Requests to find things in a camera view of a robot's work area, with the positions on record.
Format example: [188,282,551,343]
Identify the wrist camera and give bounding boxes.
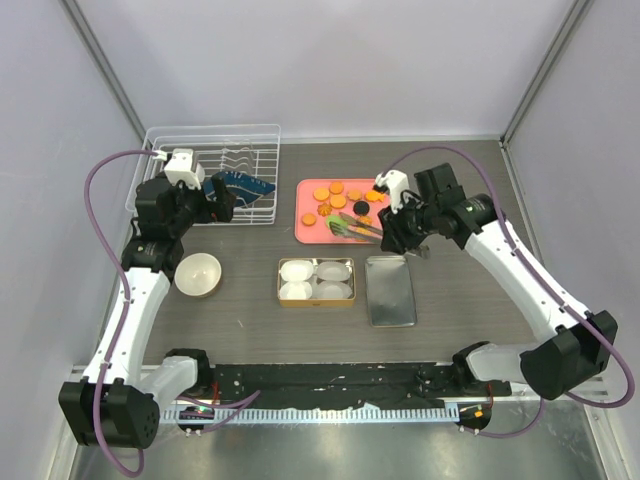
[153,148,205,190]
[374,169,409,214]

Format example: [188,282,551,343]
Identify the gold cookie tin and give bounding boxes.
[276,257,356,308]

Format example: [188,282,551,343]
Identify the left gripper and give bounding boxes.
[168,176,235,237]

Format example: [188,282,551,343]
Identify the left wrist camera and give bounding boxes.
[153,148,205,190]

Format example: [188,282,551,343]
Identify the orange round cookie left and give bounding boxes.
[301,213,317,226]

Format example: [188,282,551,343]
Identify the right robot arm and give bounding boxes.
[374,163,618,400]

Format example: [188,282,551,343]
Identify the orange cookie upper left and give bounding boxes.
[313,187,330,202]

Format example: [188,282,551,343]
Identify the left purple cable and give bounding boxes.
[83,149,166,476]

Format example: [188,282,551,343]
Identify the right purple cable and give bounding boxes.
[384,144,632,438]

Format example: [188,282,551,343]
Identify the silver tin lid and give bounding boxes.
[365,256,417,328]

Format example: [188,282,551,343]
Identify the pink tray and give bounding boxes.
[294,178,390,245]

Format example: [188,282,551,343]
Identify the purple cable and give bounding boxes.
[384,144,632,438]
[83,149,166,476]

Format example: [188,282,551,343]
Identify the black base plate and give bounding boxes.
[186,362,512,410]

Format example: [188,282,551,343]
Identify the blue patterned plate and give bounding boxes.
[202,171,276,208]

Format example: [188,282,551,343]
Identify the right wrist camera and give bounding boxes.
[374,169,409,214]

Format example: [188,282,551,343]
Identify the white bowl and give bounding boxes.
[174,253,222,298]

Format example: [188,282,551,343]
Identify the black round cookie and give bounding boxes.
[352,200,370,216]

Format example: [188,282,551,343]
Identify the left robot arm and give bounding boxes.
[58,174,235,449]

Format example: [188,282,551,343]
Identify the white wire dish rack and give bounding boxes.
[142,124,281,225]

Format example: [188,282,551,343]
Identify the orange scalloped cookie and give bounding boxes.
[364,190,385,203]

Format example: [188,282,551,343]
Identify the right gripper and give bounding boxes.
[378,193,440,255]

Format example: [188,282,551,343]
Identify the orange round cookie top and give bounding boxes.
[329,181,344,195]

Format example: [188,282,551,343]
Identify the metal tongs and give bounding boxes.
[327,211,432,261]

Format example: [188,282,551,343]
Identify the orange round cookie middle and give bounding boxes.
[330,194,347,209]

